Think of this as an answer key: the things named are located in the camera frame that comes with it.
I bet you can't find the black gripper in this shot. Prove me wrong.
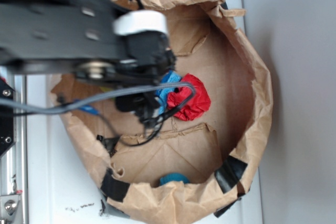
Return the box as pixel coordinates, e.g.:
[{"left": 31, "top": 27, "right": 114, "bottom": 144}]
[{"left": 115, "top": 31, "right": 176, "bottom": 126}]

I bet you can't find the blue sponge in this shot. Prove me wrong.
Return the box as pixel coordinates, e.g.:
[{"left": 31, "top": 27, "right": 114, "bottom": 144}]
[{"left": 156, "top": 70, "right": 182, "bottom": 114}]

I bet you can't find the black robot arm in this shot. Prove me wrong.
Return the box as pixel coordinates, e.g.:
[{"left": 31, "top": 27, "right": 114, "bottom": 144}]
[{"left": 1, "top": 0, "right": 175, "bottom": 126}]

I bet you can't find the red crumpled cloth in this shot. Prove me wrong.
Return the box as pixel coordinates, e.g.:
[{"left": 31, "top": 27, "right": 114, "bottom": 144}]
[{"left": 167, "top": 73, "right": 211, "bottom": 121}]

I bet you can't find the brown paper bag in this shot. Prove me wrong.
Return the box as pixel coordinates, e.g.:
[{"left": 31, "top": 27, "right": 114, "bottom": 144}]
[{"left": 61, "top": 0, "right": 273, "bottom": 223}]

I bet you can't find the blue ball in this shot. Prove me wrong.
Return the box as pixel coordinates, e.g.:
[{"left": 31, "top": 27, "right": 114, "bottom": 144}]
[{"left": 159, "top": 173, "right": 190, "bottom": 186}]

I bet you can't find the black mounting plate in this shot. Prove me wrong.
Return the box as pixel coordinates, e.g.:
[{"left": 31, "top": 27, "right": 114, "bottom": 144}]
[{"left": 1, "top": 77, "right": 14, "bottom": 157}]

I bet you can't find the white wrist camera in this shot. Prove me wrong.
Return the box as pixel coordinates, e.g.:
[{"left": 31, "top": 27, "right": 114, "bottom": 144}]
[{"left": 112, "top": 10, "right": 169, "bottom": 36}]

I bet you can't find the black thin cable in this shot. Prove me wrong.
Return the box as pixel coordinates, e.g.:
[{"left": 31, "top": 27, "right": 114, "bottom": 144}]
[{"left": 97, "top": 108, "right": 176, "bottom": 147}]

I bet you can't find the grey cable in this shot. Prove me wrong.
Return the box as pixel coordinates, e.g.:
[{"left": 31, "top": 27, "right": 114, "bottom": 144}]
[{"left": 0, "top": 82, "right": 196, "bottom": 116}]

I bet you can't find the aluminium frame rail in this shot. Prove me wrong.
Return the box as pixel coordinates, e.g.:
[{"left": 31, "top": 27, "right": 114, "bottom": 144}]
[{"left": 0, "top": 65, "right": 29, "bottom": 224}]

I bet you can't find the metal corner bracket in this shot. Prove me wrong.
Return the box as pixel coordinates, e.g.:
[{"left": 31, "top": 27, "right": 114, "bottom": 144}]
[{"left": 1, "top": 194, "right": 22, "bottom": 223}]

